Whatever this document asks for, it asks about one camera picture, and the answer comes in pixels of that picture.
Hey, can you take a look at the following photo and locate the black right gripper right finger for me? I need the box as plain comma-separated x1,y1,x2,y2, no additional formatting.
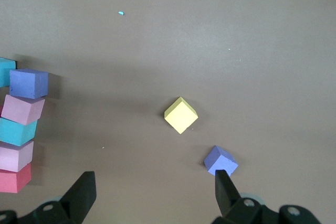
212,169,322,224

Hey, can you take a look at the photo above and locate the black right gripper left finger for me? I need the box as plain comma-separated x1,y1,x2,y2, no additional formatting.
0,170,97,224

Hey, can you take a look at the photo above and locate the red foam cube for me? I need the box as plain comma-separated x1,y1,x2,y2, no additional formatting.
0,163,32,194

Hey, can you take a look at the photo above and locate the pink foam cube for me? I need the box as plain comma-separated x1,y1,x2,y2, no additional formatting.
1,94,46,125
0,140,34,173

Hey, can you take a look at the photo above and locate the blue foam cube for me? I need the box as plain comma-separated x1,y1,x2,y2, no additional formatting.
0,118,38,146
0,57,18,88

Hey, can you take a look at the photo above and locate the purple foam cube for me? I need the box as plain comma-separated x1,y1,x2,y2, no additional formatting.
9,68,49,100
204,145,239,177

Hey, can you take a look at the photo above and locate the yellow foam cube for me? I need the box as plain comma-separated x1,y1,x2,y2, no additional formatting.
164,97,199,135

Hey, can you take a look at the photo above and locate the brown paper table cover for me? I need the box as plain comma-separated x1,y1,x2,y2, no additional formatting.
0,0,336,224

